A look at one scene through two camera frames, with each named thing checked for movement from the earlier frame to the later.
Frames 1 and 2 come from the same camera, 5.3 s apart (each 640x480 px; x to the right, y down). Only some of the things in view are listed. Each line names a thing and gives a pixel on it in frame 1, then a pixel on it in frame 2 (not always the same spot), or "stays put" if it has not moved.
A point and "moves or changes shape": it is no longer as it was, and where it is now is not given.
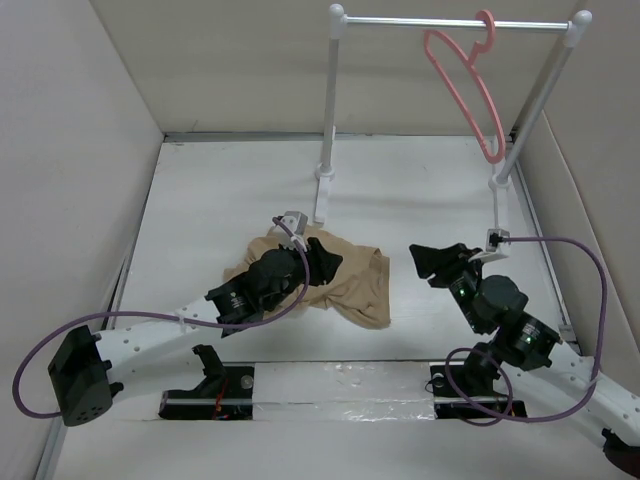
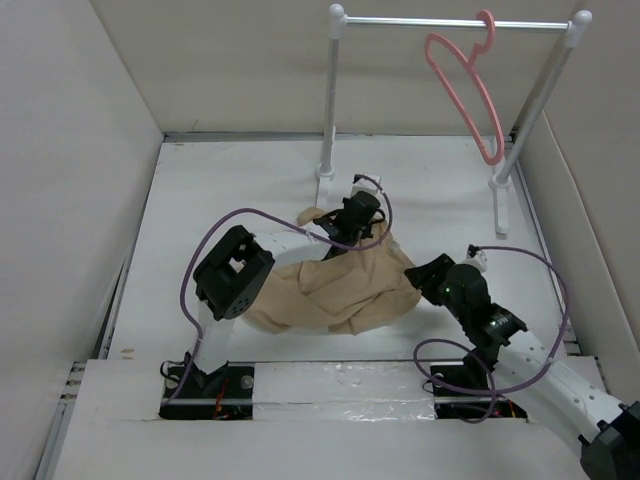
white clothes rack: x=499 y=183 stays put
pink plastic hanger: x=470 y=62 stays put
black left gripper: x=323 y=263 → x=366 y=232
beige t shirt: x=358 y=287 moves or changes shape
